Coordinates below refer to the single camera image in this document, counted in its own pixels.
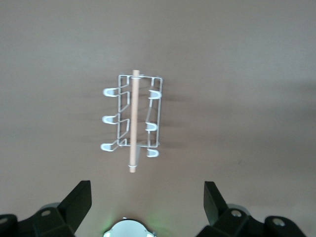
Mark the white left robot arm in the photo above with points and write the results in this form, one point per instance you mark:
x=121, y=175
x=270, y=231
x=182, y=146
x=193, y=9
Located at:
x=129, y=229

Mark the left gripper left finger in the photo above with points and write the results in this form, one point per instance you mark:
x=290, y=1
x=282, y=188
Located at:
x=74, y=207

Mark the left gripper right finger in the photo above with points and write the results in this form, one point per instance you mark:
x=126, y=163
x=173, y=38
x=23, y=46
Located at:
x=214, y=205

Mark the brown table cover sheet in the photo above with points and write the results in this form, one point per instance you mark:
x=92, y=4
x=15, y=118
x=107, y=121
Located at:
x=222, y=74

